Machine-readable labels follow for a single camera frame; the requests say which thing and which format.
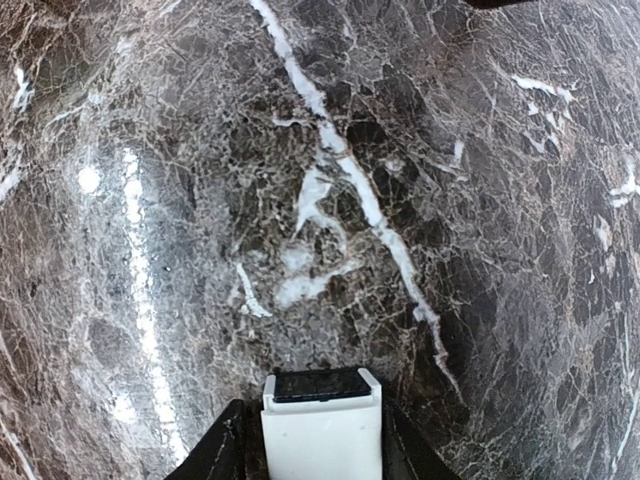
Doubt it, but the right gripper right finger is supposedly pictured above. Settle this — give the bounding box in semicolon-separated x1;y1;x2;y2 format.
382;399;460;480

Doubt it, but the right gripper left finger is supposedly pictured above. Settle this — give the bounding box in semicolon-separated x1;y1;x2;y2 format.
169;399;246;480

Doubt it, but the white remote control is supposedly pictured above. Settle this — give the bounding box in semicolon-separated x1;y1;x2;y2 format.
261;367;383;480

